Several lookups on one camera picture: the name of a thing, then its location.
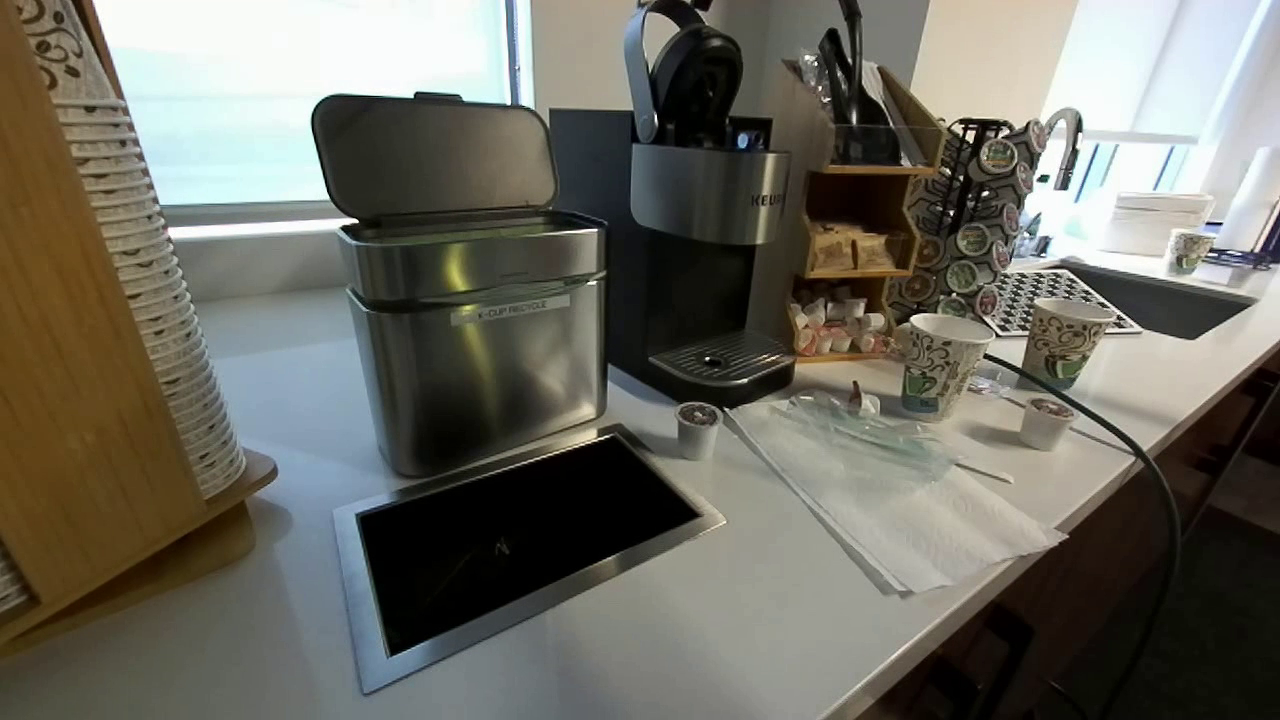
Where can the black silver coffee maker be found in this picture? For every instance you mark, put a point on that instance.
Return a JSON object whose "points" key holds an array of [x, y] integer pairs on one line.
{"points": [[692, 294]]}

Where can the white coffee pod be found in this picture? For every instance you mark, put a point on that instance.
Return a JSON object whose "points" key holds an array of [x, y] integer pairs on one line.
{"points": [[698, 424]]}

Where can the coffee pod with donut lid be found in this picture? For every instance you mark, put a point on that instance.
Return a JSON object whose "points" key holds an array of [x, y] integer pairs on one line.
{"points": [[1044, 422]]}

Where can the stainless steel lidded bin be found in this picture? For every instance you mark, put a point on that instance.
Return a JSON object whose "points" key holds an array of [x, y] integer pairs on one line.
{"points": [[465, 360]]}

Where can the steel framed counter chute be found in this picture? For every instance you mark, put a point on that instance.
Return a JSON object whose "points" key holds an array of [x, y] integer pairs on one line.
{"points": [[522, 547]]}

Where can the wooden condiment organizer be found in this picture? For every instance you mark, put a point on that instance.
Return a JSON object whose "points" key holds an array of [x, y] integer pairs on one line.
{"points": [[855, 184]]}

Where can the patterned paper cup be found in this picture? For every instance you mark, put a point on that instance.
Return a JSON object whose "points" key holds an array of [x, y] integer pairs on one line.
{"points": [[1062, 340], [932, 360], [1190, 251]]}

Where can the clear zip plastic bag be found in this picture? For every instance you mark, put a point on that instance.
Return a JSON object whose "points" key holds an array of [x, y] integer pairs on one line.
{"points": [[907, 522]]}

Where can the black tongs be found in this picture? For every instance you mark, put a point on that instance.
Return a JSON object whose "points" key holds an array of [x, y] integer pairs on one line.
{"points": [[840, 74]]}

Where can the black white marker sheet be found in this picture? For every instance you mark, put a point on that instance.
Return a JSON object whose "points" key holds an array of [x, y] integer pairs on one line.
{"points": [[1055, 286]]}

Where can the window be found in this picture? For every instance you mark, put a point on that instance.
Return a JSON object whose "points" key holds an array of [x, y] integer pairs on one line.
{"points": [[306, 95]]}

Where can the chrome sink faucet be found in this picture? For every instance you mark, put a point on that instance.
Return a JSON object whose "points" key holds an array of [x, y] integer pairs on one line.
{"points": [[1062, 125]]}

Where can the stack of paper cups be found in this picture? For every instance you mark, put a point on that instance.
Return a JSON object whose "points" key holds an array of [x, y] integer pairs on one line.
{"points": [[144, 267]]}

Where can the dark counter sink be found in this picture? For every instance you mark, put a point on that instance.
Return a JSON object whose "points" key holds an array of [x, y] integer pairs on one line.
{"points": [[1160, 303]]}

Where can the stack of white plates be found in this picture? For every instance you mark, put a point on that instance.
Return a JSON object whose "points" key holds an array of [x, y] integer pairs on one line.
{"points": [[1154, 221]]}

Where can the wooden cup dispenser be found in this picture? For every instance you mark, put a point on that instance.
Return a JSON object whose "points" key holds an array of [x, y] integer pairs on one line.
{"points": [[66, 401]]}

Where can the white paper towel roll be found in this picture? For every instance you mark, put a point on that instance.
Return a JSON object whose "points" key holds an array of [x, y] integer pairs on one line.
{"points": [[1253, 200]]}

